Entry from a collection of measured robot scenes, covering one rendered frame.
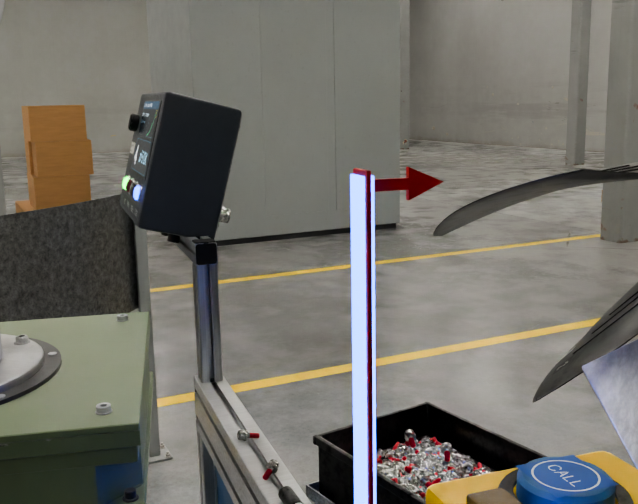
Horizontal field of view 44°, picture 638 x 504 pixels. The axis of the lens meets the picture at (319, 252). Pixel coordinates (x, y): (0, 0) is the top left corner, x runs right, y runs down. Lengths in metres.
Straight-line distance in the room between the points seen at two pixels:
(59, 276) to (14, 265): 0.16
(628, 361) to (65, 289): 1.94
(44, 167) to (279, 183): 2.73
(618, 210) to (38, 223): 5.47
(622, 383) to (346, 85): 6.62
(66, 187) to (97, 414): 8.03
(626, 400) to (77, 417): 0.44
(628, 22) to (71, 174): 5.51
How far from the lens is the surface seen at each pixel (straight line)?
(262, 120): 6.90
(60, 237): 2.41
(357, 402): 0.59
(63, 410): 0.65
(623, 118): 6.97
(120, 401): 0.66
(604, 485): 0.36
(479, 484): 0.37
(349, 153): 7.27
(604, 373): 0.72
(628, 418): 0.71
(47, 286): 2.39
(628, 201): 7.05
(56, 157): 8.60
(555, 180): 0.53
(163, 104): 1.09
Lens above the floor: 1.24
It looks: 11 degrees down
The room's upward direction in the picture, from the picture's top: 1 degrees counter-clockwise
